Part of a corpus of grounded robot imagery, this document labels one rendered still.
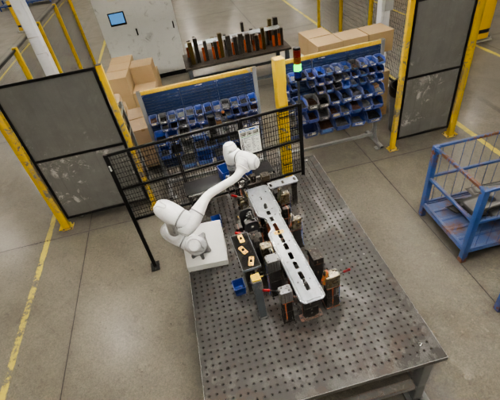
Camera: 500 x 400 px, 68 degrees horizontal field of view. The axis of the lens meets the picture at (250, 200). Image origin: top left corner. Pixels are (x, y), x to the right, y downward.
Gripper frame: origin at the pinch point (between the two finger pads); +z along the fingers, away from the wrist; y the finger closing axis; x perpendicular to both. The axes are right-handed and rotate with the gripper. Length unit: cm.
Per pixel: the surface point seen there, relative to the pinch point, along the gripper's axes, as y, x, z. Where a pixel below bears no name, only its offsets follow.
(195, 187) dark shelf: -29, 77, 43
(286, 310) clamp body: 7, -73, 61
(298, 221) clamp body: 43, -8, 45
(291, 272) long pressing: 19, -54, 46
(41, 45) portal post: -182, 407, -38
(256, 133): 42, 90, 11
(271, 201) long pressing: 32, 28, 46
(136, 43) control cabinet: -61, 681, 59
